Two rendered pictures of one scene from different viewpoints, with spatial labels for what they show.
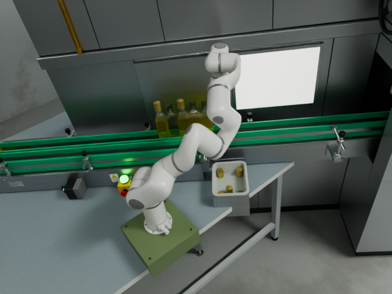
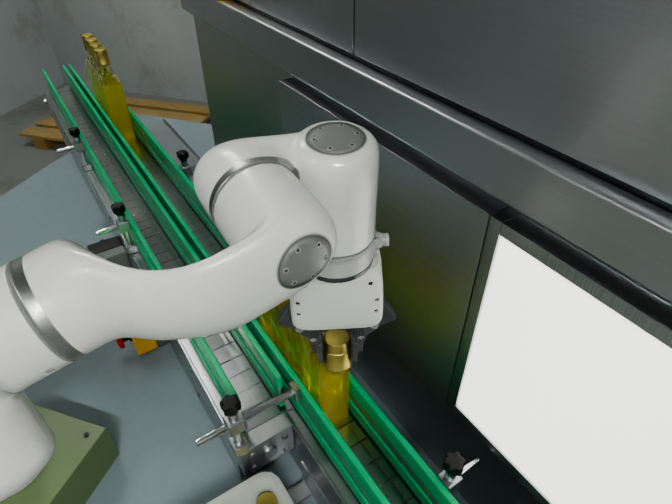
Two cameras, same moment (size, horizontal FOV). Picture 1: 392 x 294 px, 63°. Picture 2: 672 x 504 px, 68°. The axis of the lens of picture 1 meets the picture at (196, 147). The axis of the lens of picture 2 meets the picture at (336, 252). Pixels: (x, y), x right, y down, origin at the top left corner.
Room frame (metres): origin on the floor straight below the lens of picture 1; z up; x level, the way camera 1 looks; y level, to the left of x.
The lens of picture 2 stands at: (1.00, -0.45, 1.62)
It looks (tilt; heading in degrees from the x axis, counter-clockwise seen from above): 39 degrees down; 48
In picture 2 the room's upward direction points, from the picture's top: straight up
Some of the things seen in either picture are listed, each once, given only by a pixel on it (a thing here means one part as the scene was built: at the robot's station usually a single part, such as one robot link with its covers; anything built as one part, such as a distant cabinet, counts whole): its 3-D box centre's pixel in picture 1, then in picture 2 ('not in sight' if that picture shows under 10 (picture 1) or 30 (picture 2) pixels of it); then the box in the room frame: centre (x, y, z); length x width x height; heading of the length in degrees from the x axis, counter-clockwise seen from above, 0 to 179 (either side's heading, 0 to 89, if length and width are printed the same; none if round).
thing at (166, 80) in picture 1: (227, 83); (461, 311); (1.43, -0.22, 1.15); 0.90 x 0.03 x 0.34; 81
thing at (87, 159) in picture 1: (86, 164); (114, 232); (1.24, 0.56, 0.94); 0.07 x 0.04 x 0.13; 171
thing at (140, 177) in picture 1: (146, 188); not in sight; (0.88, 0.22, 1.07); 0.13 x 0.10 x 0.16; 165
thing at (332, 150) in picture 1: (337, 147); not in sight; (1.10, -0.67, 0.90); 0.17 x 0.05 x 0.23; 171
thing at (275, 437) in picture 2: (206, 160); (265, 445); (1.21, -0.04, 0.85); 0.09 x 0.04 x 0.07; 171
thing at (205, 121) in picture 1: (207, 127); (325, 373); (1.32, -0.08, 0.99); 0.06 x 0.06 x 0.21; 81
